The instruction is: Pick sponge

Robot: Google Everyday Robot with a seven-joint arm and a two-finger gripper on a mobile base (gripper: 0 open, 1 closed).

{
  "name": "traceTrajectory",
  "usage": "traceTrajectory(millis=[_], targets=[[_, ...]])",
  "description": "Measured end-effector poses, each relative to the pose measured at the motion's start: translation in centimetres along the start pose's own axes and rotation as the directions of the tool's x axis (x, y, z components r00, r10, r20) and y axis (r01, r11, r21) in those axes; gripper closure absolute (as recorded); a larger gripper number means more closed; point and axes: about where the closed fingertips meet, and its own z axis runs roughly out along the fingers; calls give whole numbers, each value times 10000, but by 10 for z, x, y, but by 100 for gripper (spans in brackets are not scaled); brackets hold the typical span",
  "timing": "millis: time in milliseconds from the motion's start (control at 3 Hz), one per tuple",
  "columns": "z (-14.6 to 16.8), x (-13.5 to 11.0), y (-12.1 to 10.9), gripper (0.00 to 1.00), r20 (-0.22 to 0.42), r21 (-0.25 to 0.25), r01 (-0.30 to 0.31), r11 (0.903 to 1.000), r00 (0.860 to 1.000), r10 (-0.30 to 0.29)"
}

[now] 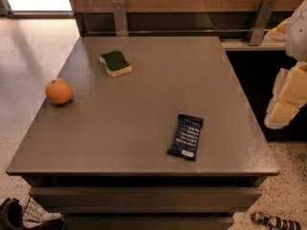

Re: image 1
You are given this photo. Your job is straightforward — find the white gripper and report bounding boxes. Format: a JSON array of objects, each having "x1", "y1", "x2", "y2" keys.
[{"x1": 264, "y1": 18, "x2": 307, "y2": 129}]

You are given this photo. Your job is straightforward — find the green and yellow sponge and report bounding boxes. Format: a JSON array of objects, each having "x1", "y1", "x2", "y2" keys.
[{"x1": 100, "y1": 51, "x2": 132, "y2": 78}]

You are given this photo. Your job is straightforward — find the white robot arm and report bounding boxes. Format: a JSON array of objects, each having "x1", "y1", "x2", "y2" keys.
[{"x1": 264, "y1": 0, "x2": 307, "y2": 129}]

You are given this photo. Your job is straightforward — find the dark blue snack bar wrapper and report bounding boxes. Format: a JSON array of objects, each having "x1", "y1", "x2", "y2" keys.
[{"x1": 167, "y1": 114, "x2": 203, "y2": 161}]

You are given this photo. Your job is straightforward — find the black and white striped cylinder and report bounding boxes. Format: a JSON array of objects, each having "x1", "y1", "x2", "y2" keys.
[{"x1": 251, "y1": 212, "x2": 302, "y2": 230}]

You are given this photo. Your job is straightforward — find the grey table with drawers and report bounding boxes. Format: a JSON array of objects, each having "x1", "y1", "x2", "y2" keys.
[{"x1": 7, "y1": 36, "x2": 279, "y2": 230}]

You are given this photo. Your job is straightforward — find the orange fruit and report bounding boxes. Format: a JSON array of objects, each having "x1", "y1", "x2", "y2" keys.
[{"x1": 45, "y1": 78, "x2": 72, "y2": 104}]

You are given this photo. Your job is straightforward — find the right metal wall bracket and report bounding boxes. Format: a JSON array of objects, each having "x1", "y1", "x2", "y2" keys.
[{"x1": 246, "y1": 0, "x2": 277, "y2": 46}]

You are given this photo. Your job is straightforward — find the metal wall bracket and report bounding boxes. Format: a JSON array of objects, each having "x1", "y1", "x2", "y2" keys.
[
  {"x1": 246, "y1": 0, "x2": 277, "y2": 46},
  {"x1": 111, "y1": 0, "x2": 129, "y2": 36}
]

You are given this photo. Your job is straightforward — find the left metal wall bracket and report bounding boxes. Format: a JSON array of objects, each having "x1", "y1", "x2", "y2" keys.
[{"x1": 111, "y1": 0, "x2": 129, "y2": 36}]

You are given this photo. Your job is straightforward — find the horizontal metal rail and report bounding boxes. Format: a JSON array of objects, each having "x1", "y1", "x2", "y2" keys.
[{"x1": 86, "y1": 28, "x2": 272, "y2": 35}]

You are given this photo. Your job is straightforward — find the black and white wire basket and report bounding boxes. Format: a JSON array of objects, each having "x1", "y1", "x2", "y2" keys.
[{"x1": 0, "y1": 197, "x2": 68, "y2": 230}]

